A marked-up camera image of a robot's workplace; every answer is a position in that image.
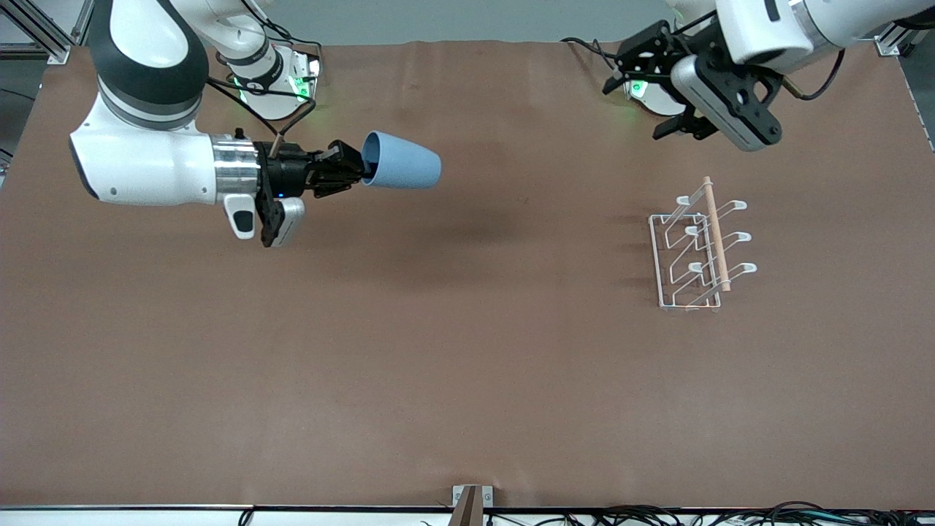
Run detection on black cable bundle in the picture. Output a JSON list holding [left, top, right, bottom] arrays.
[[420, 500, 935, 526]]

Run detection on aluminium frame profile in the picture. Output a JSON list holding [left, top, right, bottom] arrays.
[[874, 18, 923, 58], [0, 0, 96, 65]]

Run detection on brown table mat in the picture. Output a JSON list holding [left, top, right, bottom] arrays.
[[0, 40, 935, 510]]

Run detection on brown camera post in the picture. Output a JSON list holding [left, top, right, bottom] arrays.
[[447, 486, 484, 526]]

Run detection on light blue plastic cup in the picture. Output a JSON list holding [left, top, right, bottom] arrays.
[[362, 130, 442, 189]]

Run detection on white table edge rail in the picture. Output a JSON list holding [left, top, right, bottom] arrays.
[[0, 506, 935, 526]]

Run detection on white wire cup holder rack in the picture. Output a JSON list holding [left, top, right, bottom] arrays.
[[649, 176, 758, 313]]

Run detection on silver mounting bracket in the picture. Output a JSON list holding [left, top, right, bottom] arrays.
[[451, 484, 495, 508]]

